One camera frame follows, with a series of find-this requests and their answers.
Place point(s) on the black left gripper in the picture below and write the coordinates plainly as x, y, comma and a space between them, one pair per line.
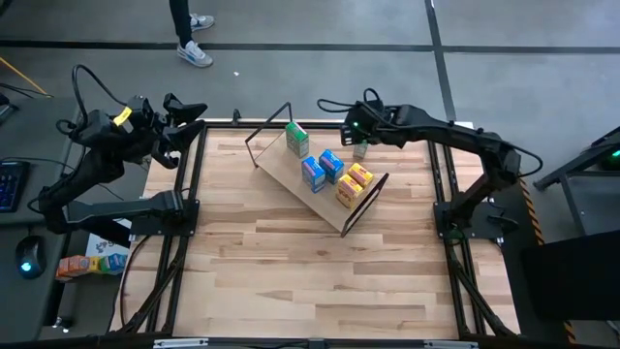
145, 121

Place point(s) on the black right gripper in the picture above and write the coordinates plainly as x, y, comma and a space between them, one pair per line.
365, 123

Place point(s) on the green and white cereal box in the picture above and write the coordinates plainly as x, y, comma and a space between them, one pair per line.
361, 151

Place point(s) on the yellow cereal box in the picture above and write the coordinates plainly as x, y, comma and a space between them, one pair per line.
361, 174
350, 191

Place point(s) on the blue cereal box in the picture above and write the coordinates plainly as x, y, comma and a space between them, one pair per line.
331, 166
313, 174

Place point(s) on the green Apple Jacks cereal box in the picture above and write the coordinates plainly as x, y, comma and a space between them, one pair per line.
297, 140

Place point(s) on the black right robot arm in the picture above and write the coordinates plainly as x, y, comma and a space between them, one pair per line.
460, 136

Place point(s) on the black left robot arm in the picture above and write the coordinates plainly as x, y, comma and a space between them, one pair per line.
121, 209

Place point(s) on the colourful cereal multipack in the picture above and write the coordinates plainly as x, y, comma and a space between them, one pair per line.
92, 265

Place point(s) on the yellow tape tag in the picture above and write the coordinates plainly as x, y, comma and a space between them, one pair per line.
122, 116

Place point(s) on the person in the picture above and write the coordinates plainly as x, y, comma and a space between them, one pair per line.
180, 24

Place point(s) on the white printed paper bag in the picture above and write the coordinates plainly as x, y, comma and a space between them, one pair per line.
104, 244

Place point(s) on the grey desk top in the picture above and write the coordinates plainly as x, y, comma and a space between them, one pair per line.
29, 131
29, 305

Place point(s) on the black keyboard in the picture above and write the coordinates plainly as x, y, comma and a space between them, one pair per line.
12, 186

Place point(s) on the black computer mouse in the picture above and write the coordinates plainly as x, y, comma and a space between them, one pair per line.
31, 257

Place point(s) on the black mat with hazard stripe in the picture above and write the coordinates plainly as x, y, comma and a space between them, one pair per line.
513, 271

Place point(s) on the black metal stand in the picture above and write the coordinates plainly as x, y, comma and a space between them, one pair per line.
581, 162

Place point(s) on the shiny desk foot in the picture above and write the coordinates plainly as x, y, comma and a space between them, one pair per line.
63, 324

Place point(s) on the large black box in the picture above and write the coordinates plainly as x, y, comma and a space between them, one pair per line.
571, 276

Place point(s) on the black frame clamp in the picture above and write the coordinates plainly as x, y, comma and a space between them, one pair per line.
236, 116

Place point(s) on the wood shelf with black frame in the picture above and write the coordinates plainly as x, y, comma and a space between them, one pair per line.
290, 174

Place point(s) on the black metal table frame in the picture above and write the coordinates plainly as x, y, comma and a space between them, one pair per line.
455, 286

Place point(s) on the silver metal bracket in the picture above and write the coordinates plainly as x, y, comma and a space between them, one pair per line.
450, 344
179, 343

